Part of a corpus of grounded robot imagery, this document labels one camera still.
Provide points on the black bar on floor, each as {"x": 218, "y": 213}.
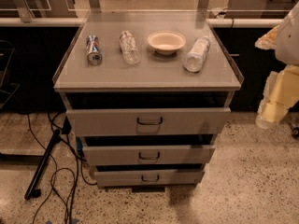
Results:
{"x": 32, "y": 190}

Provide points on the grey middle drawer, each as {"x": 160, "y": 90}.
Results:
{"x": 137, "y": 155}

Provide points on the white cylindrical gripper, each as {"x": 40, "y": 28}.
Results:
{"x": 288, "y": 42}

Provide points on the beige paper bowl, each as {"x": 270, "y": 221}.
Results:
{"x": 166, "y": 42}

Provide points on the grey drawer cabinet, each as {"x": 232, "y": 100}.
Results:
{"x": 155, "y": 82}

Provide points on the black wheeled base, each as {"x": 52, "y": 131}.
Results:
{"x": 294, "y": 129}

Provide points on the white horizontal rail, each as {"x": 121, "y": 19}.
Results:
{"x": 72, "y": 22}

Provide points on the blue silver soda can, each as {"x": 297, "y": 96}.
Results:
{"x": 93, "y": 50}

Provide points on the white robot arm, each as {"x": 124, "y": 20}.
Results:
{"x": 284, "y": 40}

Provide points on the white labelled plastic bottle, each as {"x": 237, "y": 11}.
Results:
{"x": 196, "y": 57}

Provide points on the grey bottom drawer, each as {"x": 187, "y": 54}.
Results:
{"x": 149, "y": 177}

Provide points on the clear crumpled plastic bottle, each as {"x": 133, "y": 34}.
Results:
{"x": 129, "y": 49}

